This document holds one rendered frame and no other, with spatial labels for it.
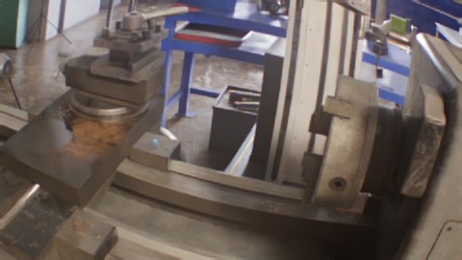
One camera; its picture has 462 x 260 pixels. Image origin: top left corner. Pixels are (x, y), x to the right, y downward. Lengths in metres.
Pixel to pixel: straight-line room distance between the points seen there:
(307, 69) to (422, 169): 1.43
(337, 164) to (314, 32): 1.26
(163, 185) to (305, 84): 1.04
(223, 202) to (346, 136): 0.44
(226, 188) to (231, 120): 1.81
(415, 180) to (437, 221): 0.11
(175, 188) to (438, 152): 0.73
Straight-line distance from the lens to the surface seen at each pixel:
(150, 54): 1.26
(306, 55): 2.06
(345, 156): 0.82
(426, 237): 0.78
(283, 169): 2.21
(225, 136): 3.07
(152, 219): 1.26
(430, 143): 0.69
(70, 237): 0.94
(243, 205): 1.16
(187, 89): 3.44
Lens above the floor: 1.49
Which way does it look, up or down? 25 degrees down
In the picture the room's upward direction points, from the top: 7 degrees clockwise
